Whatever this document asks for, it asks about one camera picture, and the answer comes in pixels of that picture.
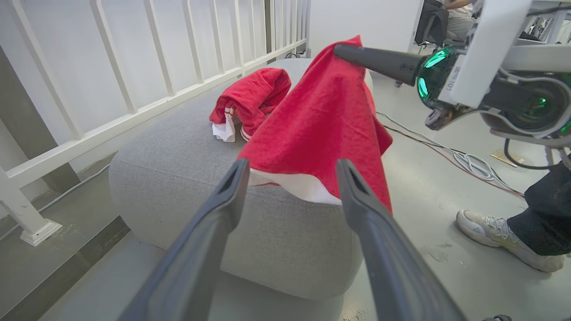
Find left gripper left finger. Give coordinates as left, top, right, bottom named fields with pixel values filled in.
left=120, top=158, right=250, bottom=321

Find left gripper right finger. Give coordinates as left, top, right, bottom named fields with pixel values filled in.
left=335, top=159, right=467, bottom=321

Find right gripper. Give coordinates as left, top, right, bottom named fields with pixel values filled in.
left=334, top=44, right=463, bottom=131

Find red shirt with white hem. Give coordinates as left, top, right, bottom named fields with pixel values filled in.
left=236, top=36, right=394, bottom=214

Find red shorts with striped trim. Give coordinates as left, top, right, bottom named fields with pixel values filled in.
left=210, top=68, right=292, bottom=142

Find grey fabric seat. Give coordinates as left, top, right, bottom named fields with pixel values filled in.
left=109, top=58, right=375, bottom=301

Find seated person in grey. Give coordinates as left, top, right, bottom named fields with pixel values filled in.
left=444, top=0, right=480, bottom=41

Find white sneaker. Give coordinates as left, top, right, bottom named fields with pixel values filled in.
left=456, top=210, right=565, bottom=273

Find brass floor plate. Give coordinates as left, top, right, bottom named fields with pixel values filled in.
left=491, top=149, right=525, bottom=168

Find white metal railing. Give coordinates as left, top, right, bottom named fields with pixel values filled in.
left=0, top=0, right=311, bottom=247

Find dark trouser leg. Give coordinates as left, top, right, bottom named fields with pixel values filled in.
left=506, top=158, right=571, bottom=257

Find white labelled gripper mount plate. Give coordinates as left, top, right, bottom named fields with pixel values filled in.
left=446, top=0, right=534, bottom=108

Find red floor cable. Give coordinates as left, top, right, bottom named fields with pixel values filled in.
left=384, top=125, right=525, bottom=198

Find white floor cable bundle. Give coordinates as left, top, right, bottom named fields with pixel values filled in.
left=377, top=111, right=525, bottom=197

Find grey cable along railing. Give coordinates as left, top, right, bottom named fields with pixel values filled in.
left=38, top=163, right=111, bottom=213

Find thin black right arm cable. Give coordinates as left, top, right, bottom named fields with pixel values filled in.
left=504, top=138, right=571, bottom=171

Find white desk frame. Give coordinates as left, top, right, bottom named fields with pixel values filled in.
left=522, top=0, right=571, bottom=45

